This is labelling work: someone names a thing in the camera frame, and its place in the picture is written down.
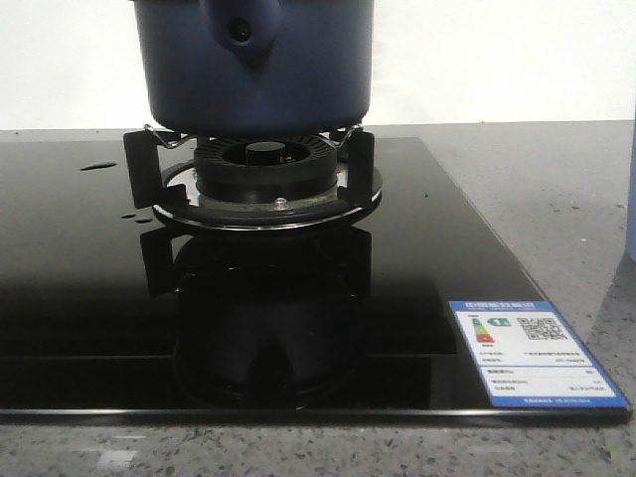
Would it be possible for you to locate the blue cup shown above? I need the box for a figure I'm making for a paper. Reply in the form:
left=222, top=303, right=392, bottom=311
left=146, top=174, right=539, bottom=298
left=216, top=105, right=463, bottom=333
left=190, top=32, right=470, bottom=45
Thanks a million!
left=624, top=143, right=636, bottom=262

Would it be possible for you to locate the black right pot support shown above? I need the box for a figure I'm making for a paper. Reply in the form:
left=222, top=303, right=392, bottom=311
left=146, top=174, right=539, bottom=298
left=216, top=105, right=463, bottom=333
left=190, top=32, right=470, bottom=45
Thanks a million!
left=123, top=126, right=382, bottom=233

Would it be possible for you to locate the blue cooking pot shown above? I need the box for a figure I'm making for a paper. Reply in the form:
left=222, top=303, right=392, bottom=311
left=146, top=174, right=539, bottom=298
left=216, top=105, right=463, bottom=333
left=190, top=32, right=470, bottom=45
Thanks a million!
left=133, top=0, right=374, bottom=137

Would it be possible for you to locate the black right burner head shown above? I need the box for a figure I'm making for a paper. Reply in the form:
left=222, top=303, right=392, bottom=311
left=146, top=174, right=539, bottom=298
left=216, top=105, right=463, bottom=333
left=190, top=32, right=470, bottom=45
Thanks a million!
left=194, top=136, right=337, bottom=204

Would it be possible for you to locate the black glass gas stove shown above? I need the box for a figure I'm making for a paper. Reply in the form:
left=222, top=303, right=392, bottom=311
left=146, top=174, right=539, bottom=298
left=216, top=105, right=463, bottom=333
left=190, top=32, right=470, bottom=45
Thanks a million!
left=1, top=136, right=633, bottom=425

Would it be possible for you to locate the blue energy label sticker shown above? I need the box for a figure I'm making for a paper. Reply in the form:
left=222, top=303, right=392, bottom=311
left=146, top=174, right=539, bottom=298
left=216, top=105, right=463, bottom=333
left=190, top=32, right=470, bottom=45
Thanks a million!
left=449, top=301, right=629, bottom=408

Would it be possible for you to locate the wire pot reducer ring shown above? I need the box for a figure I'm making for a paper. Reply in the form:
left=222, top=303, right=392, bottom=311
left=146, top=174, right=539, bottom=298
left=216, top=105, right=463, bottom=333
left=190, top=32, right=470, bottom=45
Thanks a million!
left=142, top=122, right=367, bottom=151

